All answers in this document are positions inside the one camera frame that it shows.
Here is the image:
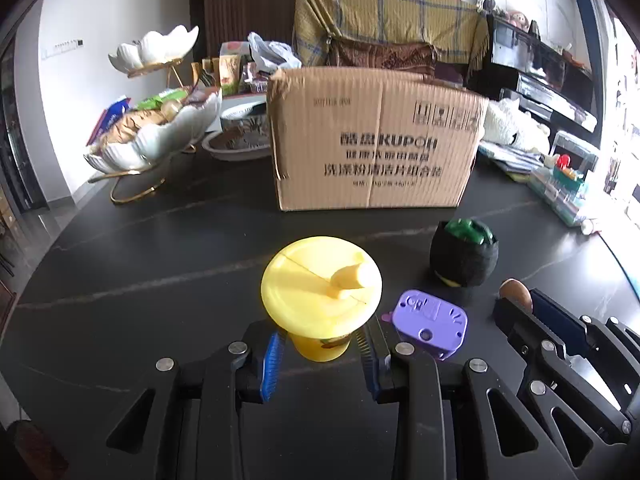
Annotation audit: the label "yellow plaid blanket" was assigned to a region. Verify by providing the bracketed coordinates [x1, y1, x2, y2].
[293, 0, 490, 70]

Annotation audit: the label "patterned ceramic bowl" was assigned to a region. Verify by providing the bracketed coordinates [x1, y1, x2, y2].
[201, 96, 271, 162]

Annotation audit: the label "stack of papers and books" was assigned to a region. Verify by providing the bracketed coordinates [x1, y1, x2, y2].
[478, 141, 544, 183]

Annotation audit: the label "clear bead organizer box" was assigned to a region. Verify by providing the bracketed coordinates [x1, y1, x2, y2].
[527, 131, 600, 228]

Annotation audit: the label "cardboard box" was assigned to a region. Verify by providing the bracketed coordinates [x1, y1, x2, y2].
[267, 67, 488, 211]

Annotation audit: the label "brown patterned cloth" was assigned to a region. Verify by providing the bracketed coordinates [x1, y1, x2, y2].
[326, 38, 437, 77]

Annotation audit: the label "purple plastic toy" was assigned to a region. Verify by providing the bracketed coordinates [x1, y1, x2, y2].
[382, 289, 469, 361]

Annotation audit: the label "colourful toy on box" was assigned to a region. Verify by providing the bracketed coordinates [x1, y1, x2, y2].
[544, 154, 585, 182]

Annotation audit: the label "white plastic bag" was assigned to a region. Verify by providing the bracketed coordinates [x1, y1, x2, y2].
[247, 32, 303, 74]

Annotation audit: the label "white plush sheep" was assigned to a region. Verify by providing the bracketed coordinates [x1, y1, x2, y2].
[483, 98, 550, 155]

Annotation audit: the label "white lotus fruit bowl stand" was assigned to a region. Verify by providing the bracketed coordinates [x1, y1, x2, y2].
[84, 25, 222, 205]

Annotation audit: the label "yellow plastic cup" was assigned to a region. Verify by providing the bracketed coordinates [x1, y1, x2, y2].
[260, 236, 383, 363]

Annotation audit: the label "black upright piano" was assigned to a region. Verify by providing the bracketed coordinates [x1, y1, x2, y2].
[472, 18, 598, 143]

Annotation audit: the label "black wrapped green ball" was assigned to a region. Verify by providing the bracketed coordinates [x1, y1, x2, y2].
[430, 218, 499, 287]

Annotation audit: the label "small brown toy football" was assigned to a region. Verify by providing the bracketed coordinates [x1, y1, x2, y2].
[498, 278, 533, 312]

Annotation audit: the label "kraft snack bags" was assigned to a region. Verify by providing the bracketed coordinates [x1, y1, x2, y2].
[191, 54, 250, 96]

